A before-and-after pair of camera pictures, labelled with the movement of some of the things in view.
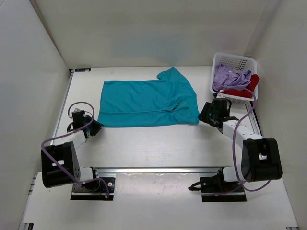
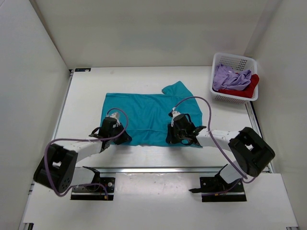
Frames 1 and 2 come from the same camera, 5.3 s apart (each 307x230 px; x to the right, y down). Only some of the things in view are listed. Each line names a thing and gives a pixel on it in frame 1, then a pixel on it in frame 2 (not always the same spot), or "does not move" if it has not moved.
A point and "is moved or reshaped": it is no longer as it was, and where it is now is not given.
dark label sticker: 82,69 does not move
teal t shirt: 167,101 is moved or reshaped
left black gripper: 97,126 -> 125,137
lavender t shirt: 225,78 does not move
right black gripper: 203,116 -> 171,139
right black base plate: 215,189 does not move
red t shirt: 248,92 does not move
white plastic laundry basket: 237,64 does not move
